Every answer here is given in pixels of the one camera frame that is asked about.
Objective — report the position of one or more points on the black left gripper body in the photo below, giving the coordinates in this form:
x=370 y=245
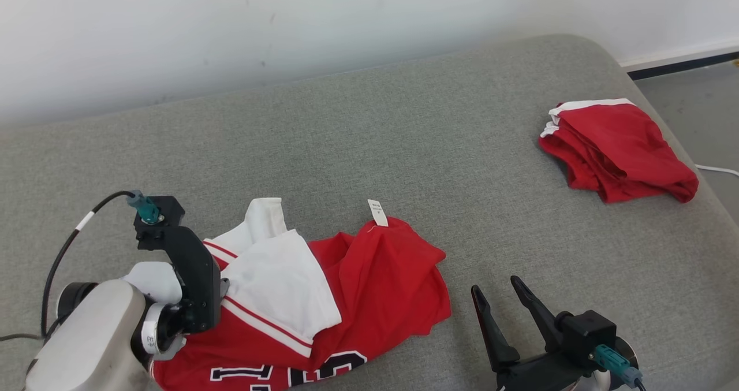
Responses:
x=199 y=287

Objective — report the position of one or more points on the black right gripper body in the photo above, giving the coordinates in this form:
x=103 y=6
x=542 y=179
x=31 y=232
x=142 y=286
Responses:
x=537 y=373

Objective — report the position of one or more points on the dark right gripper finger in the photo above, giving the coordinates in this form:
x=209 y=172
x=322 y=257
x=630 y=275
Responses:
x=493 y=339
x=540 y=316

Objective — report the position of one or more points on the red and white jersey shirt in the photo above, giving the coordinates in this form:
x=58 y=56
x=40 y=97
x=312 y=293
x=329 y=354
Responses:
x=375 y=287

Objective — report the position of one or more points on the red shorts white stripe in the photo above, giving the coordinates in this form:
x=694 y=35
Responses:
x=623 y=148

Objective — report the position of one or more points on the grey fabric sofa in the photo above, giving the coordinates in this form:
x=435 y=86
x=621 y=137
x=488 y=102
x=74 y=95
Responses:
x=404 y=148

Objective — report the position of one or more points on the black and white baseboard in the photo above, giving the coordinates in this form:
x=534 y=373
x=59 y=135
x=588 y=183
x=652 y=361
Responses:
x=681 y=62

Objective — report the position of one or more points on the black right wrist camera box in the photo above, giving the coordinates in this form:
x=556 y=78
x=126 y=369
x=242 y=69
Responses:
x=586 y=333

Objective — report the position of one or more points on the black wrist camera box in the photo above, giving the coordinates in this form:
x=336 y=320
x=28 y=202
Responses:
x=164 y=212
x=586 y=333

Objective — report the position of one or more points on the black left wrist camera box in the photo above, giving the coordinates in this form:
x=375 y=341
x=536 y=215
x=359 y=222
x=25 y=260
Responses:
x=164 y=212

